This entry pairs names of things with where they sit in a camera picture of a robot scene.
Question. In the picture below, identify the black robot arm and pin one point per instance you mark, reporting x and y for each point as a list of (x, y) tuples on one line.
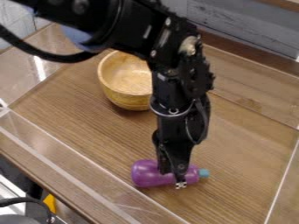
[(140, 27)]

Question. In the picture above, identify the yellow black device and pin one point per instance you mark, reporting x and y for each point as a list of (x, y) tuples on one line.
[(39, 213)]

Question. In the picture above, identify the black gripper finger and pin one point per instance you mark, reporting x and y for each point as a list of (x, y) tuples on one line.
[(165, 166), (182, 153)]

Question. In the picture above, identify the brown wooden bowl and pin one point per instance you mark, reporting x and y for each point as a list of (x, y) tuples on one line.
[(126, 80)]

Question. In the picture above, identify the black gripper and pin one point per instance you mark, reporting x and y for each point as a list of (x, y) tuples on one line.
[(182, 80)]

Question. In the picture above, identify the purple toy eggplant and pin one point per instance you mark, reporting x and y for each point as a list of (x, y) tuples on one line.
[(146, 175)]

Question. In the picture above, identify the clear acrylic front wall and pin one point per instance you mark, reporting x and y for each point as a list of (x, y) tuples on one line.
[(95, 194)]

